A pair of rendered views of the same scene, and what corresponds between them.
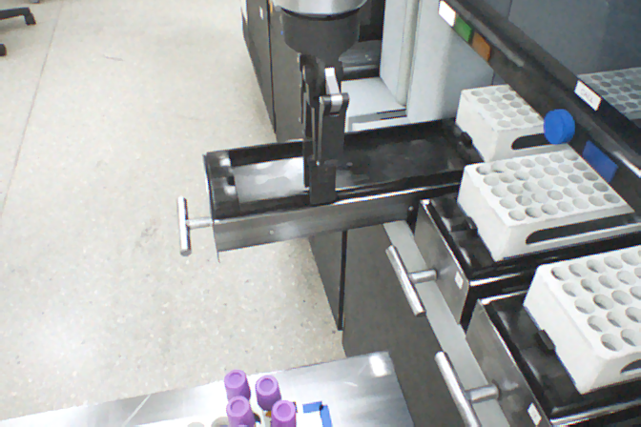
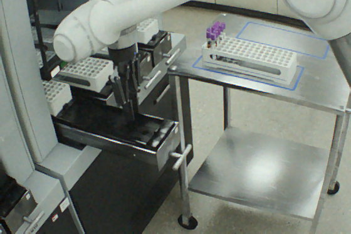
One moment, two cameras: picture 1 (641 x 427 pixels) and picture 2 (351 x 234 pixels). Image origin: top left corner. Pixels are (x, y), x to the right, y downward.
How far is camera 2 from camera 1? 1.53 m
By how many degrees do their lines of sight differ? 94
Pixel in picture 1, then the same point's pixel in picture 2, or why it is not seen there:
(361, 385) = (180, 66)
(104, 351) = not seen: outside the picture
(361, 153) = (98, 125)
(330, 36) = not seen: hidden behind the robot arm
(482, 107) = (57, 93)
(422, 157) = (83, 114)
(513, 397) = (145, 68)
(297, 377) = (193, 72)
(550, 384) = (142, 53)
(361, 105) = (46, 181)
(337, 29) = not seen: hidden behind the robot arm
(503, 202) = (102, 69)
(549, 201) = (93, 63)
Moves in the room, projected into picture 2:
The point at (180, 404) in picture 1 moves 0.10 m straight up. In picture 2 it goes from (223, 78) to (222, 49)
